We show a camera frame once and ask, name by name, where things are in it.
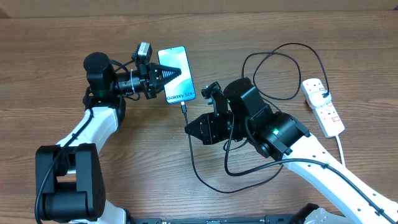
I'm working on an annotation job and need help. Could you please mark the blue Galaxy smartphone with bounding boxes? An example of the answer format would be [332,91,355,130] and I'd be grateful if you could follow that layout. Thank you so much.
[157,46,196,104]

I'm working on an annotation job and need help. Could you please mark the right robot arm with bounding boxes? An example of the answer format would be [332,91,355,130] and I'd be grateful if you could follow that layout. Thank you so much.
[185,77,397,223]

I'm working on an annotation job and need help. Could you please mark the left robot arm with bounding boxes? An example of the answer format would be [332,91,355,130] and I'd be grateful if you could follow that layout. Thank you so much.
[34,52,182,223]

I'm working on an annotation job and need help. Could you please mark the white charger plug adapter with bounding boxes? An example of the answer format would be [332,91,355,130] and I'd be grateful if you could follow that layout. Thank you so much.
[306,90,331,109]

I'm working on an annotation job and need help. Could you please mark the white power strip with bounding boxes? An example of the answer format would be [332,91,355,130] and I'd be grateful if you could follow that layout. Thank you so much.
[301,78,345,138]

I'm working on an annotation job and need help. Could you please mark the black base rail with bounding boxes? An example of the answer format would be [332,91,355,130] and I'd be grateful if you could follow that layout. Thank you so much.
[124,203,321,224]

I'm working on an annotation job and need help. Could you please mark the white power strip cord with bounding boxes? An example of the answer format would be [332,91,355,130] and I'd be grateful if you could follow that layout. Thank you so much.
[335,135,346,167]

